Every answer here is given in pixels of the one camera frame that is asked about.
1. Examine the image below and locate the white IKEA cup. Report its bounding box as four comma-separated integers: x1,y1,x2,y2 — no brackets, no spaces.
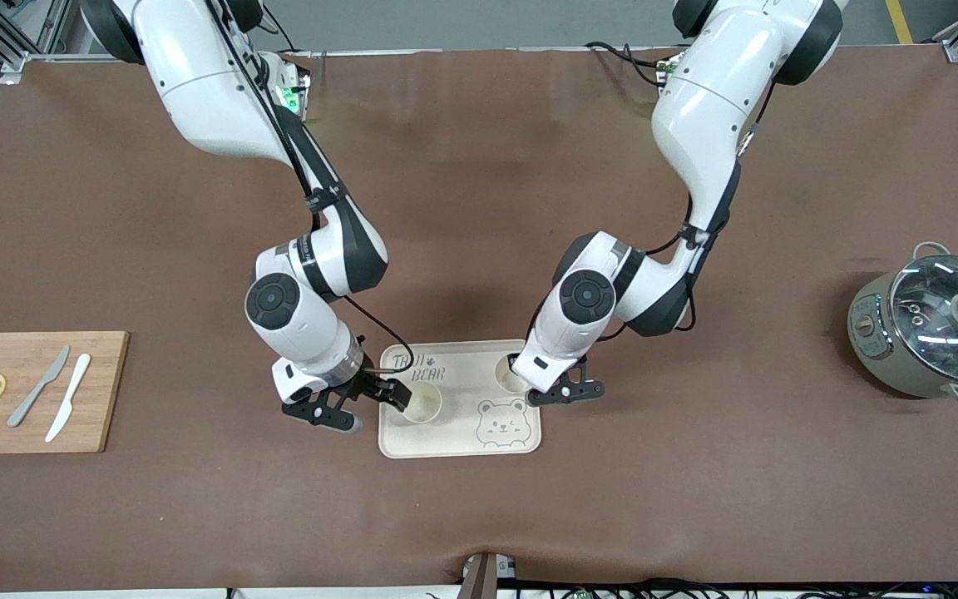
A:
494,354,531,394
400,381,443,424

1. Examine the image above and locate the cream bear print tray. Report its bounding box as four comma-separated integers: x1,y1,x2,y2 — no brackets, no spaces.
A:
378,339,543,459

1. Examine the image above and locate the brown table mat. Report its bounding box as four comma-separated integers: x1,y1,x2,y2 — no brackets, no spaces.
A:
0,43,958,593

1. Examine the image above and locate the bamboo cutting board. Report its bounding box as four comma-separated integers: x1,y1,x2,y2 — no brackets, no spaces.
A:
0,331,131,455

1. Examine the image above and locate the white plastic knife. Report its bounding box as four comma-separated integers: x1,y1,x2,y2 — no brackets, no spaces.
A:
44,353,92,443

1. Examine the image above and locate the grey plastic knife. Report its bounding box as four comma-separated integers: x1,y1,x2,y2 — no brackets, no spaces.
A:
7,344,72,428

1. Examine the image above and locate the grey cooking pot glass lid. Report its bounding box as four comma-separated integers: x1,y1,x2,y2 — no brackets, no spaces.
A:
847,241,958,408

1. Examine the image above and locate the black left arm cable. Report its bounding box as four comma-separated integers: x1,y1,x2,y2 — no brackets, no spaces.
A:
595,79,779,342

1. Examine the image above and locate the black left base cable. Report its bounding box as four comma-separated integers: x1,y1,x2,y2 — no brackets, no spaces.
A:
584,40,673,88

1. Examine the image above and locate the black base cable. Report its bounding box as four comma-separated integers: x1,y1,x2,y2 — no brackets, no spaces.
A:
261,7,318,59
584,40,673,88

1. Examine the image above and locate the black right base cable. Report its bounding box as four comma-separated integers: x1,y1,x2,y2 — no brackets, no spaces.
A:
261,7,318,59

